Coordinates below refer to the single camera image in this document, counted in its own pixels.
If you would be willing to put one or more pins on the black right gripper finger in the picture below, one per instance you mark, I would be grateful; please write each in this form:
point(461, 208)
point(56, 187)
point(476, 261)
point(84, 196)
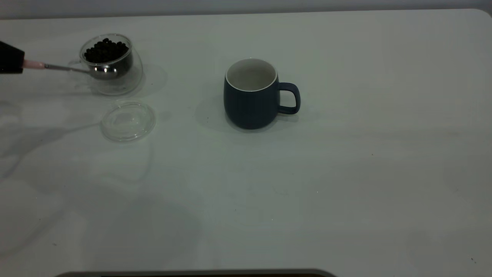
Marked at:
point(9, 68)

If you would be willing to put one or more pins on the clear double-wall glass cup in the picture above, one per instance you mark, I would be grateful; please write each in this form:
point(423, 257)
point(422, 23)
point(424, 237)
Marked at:
point(115, 86)

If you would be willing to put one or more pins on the dark coffee beans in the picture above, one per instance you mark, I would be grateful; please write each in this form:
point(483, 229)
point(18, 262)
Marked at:
point(105, 52)

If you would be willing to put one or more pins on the clear round glass lid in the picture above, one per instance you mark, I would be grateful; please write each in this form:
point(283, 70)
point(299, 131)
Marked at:
point(127, 123)

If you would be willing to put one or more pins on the dark grey ceramic mug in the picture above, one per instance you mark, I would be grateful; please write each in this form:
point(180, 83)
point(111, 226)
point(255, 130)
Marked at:
point(250, 109)

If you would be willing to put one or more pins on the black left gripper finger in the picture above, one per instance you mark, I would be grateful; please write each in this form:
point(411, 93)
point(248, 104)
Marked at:
point(9, 52)

